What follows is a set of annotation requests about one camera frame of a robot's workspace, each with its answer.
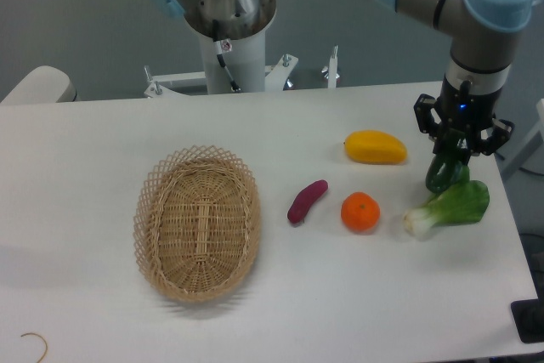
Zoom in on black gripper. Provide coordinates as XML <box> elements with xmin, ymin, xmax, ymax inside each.
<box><xmin>413</xmin><ymin>78</ymin><xmax>514</xmax><ymax>157</ymax></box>

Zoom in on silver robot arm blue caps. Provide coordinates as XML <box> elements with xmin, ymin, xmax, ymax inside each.
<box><xmin>377</xmin><ymin>0</ymin><xmax>533</xmax><ymax>162</ymax></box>

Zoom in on woven wicker basket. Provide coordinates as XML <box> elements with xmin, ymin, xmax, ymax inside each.
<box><xmin>133</xmin><ymin>145</ymin><xmax>261</xmax><ymax>303</ymax></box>

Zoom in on green bok choy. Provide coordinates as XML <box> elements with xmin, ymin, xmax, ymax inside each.
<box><xmin>402</xmin><ymin>165</ymin><xmax>490</xmax><ymax>239</ymax></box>

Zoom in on yellow mango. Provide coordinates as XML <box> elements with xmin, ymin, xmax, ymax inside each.
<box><xmin>343</xmin><ymin>130</ymin><xmax>408</xmax><ymax>165</ymax></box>

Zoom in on orange tangerine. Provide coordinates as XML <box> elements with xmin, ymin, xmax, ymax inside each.
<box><xmin>340</xmin><ymin>192</ymin><xmax>381</xmax><ymax>233</ymax></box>

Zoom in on purple sweet potato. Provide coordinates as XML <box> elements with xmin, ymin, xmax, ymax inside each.
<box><xmin>286</xmin><ymin>179</ymin><xmax>329</xmax><ymax>225</ymax></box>

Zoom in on black device at table edge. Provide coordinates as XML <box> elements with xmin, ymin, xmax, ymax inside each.
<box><xmin>511</xmin><ymin>299</ymin><xmax>543</xmax><ymax>343</ymax></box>

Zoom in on white chair back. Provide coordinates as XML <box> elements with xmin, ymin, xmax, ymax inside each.
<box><xmin>1</xmin><ymin>65</ymin><xmax>78</xmax><ymax>106</ymax></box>

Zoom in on tan rubber band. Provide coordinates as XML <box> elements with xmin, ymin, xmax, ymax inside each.
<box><xmin>20</xmin><ymin>332</ymin><xmax>50</xmax><ymax>362</ymax></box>

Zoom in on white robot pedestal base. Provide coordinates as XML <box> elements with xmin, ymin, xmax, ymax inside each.
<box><xmin>143</xmin><ymin>0</ymin><xmax>343</xmax><ymax>99</ymax></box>

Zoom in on black cable on pedestal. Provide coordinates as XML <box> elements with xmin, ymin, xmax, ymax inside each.
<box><xmin>211</xmin><ymin>18</ymin><xmax>242</xmax><ymax>94</ymax></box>

